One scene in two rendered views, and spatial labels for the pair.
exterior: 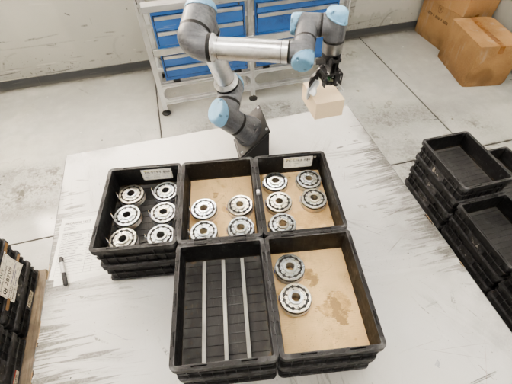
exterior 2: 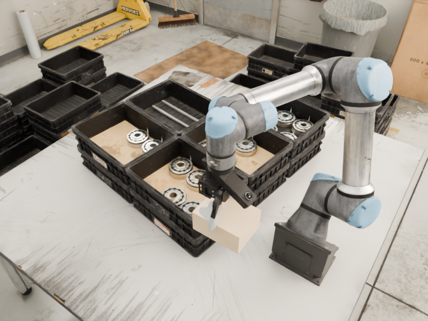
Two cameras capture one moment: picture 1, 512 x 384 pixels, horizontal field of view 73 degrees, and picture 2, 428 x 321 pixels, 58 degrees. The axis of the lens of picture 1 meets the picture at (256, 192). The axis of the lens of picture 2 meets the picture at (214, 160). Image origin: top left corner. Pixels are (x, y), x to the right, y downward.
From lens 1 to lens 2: 1.93 m
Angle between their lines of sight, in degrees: 82
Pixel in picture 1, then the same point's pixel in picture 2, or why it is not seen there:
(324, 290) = (123, 154)
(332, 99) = (205, 204)
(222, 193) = (251, 167)
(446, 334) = (32, 206)
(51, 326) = not seen: hidden behind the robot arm
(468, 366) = (15, 197)
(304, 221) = (169, 183)
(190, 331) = (183, 106)
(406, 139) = not seen: outside the picture
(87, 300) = not seen: hidden behind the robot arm
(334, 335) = (105, 139)
